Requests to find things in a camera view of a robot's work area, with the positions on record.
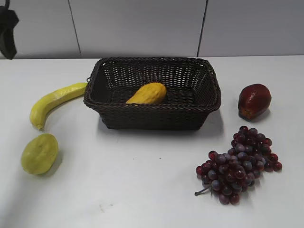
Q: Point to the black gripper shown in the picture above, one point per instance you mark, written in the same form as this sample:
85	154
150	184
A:
8	21

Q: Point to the yellow orange mango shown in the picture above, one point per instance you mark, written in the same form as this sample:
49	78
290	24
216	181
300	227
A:
151	93

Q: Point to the dark woven plastic basket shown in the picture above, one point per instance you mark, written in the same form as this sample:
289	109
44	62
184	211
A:
192	92

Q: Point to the yellow banana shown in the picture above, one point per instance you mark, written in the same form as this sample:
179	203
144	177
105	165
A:
47	103

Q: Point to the yellow green lemon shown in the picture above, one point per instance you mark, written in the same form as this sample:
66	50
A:
40	154

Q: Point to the dark red pear fruit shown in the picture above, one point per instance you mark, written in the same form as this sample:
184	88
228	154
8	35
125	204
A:
254	100

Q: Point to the purple red grape bunch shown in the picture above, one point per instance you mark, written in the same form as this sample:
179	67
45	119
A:
229	174

